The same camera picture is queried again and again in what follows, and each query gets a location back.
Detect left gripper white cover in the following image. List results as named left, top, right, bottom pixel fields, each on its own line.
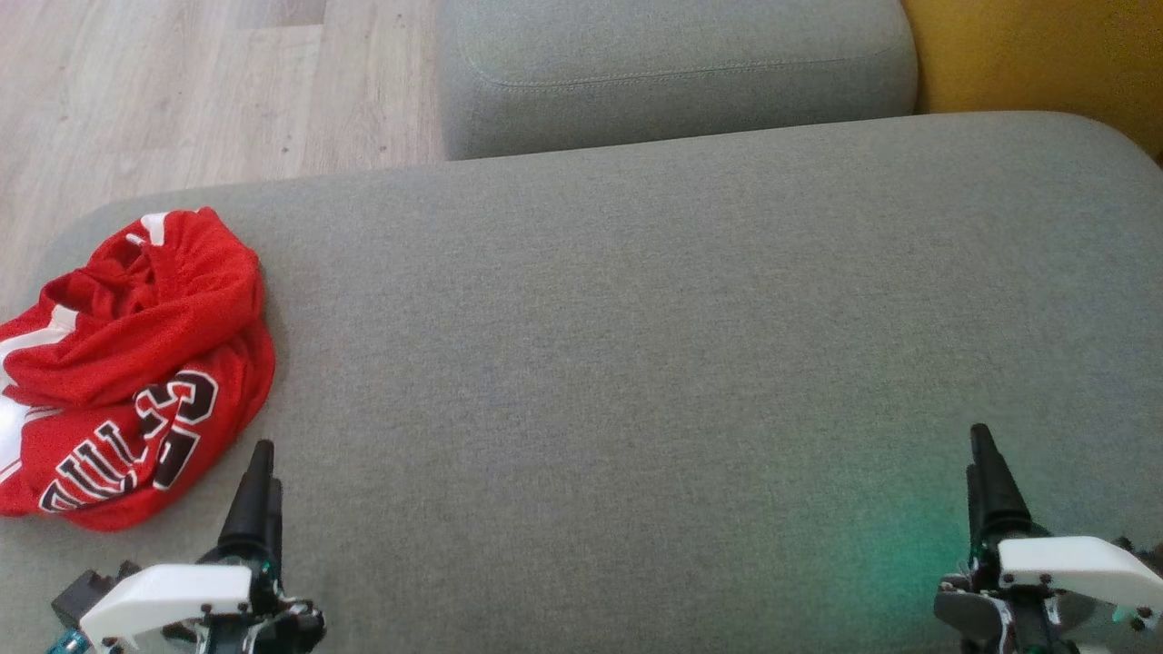
left=80, top=441, right=326, bottom=654

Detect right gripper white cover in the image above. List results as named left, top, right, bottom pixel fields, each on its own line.
left=934, top=423, right=1163, bottom=654

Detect red Bulls jersey white sleeves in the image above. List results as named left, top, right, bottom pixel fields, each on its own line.
left=0, top=313, right=277, bottom=533

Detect large grey sofa seat cushion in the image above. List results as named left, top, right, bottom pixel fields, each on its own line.
left=0, top=111, right=1163, bottom=654

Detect small grey sofa cushion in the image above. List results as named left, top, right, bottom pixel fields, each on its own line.
left=436, top=0, right=919, bottom=163

